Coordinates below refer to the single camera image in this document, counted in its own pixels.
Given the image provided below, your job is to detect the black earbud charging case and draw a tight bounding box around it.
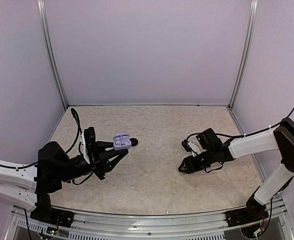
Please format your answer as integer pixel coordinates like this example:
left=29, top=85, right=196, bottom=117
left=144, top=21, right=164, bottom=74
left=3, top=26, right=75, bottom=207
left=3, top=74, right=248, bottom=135
left=130, top=138, right=138, bottom=147

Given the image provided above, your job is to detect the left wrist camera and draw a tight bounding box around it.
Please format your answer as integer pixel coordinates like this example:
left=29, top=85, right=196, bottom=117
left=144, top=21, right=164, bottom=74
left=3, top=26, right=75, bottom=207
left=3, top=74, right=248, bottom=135
left=81, top=127, right=96, bottom=166

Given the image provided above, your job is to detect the left aluminium frame post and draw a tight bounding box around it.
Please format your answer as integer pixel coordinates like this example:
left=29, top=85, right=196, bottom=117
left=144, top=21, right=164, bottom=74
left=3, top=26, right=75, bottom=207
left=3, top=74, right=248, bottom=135
left=37, top=0, right=69, bottom=110

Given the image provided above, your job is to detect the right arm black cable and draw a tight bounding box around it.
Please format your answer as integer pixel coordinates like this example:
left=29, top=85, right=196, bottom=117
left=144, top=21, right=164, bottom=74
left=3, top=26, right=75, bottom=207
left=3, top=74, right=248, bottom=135
left=186, top=94, right=294, bottom=226

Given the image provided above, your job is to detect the purple round charging case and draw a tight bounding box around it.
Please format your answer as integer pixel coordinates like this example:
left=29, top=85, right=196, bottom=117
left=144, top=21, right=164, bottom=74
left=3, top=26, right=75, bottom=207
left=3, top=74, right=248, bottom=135
left=113, top=132, right=132, bottom=151

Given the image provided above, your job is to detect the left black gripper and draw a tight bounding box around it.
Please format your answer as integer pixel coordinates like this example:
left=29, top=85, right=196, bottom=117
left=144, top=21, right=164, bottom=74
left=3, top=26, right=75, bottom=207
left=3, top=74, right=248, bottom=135
left=57, top=140, right=128, bottom=183

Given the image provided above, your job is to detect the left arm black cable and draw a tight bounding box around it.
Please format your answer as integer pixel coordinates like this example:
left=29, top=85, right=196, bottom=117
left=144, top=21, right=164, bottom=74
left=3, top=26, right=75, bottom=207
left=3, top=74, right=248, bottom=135
left=0, top=107, right=92, bottom=186

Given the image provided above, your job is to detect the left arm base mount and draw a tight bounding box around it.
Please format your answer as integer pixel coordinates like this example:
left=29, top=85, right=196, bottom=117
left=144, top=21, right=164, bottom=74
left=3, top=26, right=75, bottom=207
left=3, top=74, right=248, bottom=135
left=30, top=193, right=74, bottom=228

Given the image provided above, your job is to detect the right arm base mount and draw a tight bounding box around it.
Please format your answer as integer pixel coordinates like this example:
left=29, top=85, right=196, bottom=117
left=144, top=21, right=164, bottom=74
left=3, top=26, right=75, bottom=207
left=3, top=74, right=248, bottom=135
left=225, top=196, right=269, bottom=227

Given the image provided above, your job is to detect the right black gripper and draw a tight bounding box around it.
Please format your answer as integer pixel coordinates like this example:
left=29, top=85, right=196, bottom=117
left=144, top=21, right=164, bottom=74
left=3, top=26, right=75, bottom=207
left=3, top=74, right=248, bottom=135
left=178, top=148, right=216, bottom=174

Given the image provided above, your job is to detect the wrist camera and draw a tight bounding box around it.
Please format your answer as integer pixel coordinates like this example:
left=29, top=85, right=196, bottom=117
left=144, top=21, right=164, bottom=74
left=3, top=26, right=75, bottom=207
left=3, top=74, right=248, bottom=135
left=181, top=139, right=201, bottom=157
left=81, top=127, right=96, bottom=166

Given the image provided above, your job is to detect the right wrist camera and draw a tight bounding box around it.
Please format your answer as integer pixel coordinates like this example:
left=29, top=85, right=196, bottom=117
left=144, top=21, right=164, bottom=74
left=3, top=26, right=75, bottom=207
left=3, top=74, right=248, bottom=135
left=181, top=139, right=201, bottom=157

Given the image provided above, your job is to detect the right aluminium frame post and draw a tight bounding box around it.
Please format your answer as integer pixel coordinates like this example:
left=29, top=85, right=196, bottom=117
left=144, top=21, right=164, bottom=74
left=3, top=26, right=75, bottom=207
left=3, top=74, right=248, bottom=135
left=228, top=0, right=258, bottom=111

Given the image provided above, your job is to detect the front aluminium rail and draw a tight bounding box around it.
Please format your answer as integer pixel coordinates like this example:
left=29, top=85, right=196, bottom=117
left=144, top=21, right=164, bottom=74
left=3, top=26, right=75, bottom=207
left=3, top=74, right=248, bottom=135
left=5, top=201, right=294, bottom=240

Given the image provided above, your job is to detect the aluminium frame post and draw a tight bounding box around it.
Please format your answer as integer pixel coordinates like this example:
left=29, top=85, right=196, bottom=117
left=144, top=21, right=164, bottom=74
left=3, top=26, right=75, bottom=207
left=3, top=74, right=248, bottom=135
left=228, top=0, right=258, bottom=111
left=37, top=0, right=69, bottom=110

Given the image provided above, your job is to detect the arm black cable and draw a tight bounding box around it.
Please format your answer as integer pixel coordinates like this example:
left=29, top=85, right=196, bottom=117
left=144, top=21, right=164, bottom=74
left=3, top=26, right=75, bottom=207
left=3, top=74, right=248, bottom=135
left=0, top=107, right=92, bottom=186
left=186, top=94, right=294, bottom=226

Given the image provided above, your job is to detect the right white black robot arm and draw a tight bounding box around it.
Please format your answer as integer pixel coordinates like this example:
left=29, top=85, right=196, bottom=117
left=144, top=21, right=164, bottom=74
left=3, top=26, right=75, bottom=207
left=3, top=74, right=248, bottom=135
left=178, top=117, right=294, bottom=222

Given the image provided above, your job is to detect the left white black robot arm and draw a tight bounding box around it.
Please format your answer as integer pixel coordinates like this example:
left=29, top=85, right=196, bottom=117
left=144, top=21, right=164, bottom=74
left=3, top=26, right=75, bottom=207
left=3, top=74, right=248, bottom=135
left=0, top=141, right=130, bottom=223

